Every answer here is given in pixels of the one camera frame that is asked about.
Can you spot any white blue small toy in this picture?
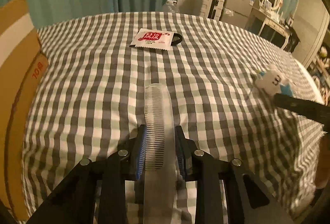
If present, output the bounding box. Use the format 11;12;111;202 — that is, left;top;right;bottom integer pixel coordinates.
255;64;293;97

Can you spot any clear plastic comb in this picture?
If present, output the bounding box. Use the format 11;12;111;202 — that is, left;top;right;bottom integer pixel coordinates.
143;83;177;223

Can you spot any white dressing table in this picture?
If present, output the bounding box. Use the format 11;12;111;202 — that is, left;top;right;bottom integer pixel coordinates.
245;8;300;53

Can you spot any green checkered table cloth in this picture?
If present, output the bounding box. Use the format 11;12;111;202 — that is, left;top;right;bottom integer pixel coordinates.
23;13;323;218

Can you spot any grey mini fridge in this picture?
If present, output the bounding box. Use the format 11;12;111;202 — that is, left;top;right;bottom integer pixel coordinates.
220;0;253;29

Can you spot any brown cardboard box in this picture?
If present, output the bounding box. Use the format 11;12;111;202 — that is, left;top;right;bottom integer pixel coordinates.
1;0;48;221

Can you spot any white ribbed suitcase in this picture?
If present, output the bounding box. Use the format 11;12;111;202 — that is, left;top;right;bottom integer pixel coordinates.
193;0;224;21

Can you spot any red white sachet packet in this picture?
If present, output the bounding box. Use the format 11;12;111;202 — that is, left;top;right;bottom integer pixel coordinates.
130;28;174;50

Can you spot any large clear water bottle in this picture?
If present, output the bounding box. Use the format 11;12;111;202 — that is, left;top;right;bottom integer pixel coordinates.
162;0;180;13

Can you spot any black hair tie ring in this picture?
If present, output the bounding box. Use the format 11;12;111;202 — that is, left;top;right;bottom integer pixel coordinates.
169;33;184;47

